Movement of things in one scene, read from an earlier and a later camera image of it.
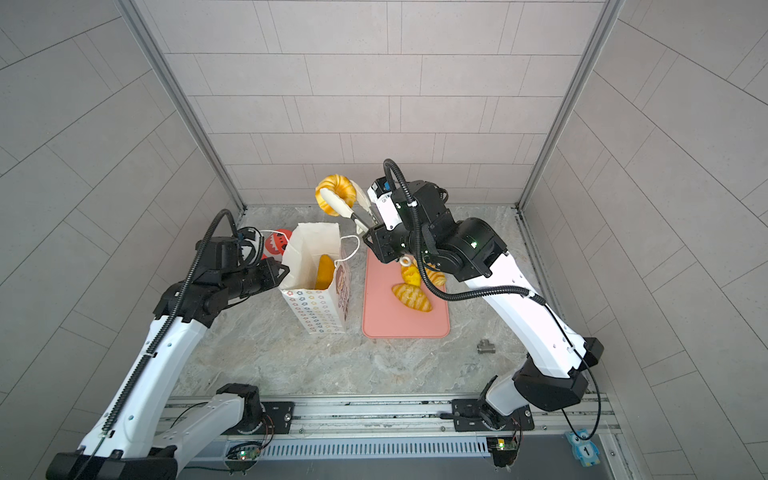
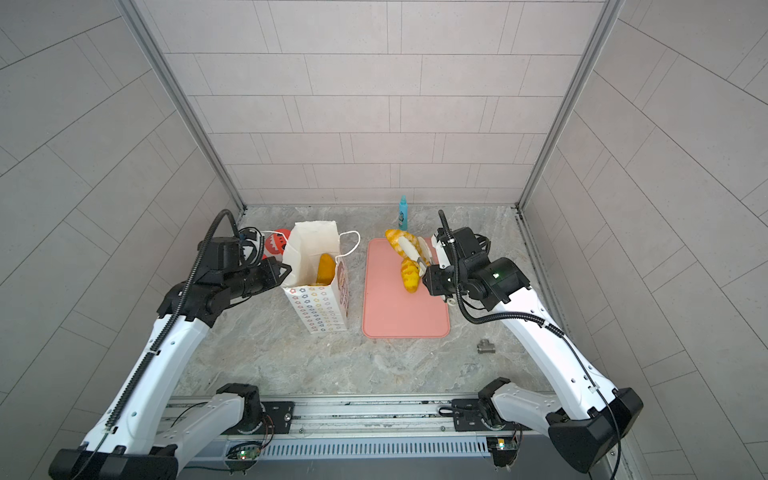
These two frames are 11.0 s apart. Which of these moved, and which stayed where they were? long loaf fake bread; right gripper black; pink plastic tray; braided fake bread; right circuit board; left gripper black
Moved: right gripper black; braided fake bread
Stayed: long loaf fake bread; right circuit board; pink plastic tray; left gripper black
